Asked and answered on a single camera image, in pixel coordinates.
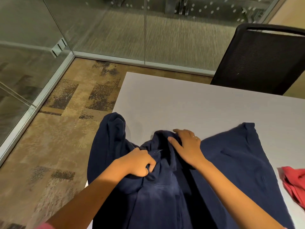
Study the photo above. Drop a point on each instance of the black mesh office chair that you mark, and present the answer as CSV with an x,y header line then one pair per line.
x,y
259,61

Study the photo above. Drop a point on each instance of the person's left forearm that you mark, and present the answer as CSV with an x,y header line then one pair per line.
x,y
88,200

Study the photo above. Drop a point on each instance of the navy blue hoodie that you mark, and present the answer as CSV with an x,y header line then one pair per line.
x,y
226,169

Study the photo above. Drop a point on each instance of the person's left hand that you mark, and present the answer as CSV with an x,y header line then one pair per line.
x,y
138,162

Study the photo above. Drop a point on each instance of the person's right forearm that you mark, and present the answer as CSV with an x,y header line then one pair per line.
x,y
238,197

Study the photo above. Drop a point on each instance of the person's right hand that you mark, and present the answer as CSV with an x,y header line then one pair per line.
x,y
188,147

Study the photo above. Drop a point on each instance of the metal glass door bracket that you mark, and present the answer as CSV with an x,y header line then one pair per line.
x,y
58,47

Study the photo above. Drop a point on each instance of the person's left pink sleeve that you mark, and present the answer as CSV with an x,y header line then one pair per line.
x,y
45,227

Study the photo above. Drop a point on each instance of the red garment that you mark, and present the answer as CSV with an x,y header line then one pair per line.
x,y
294,183

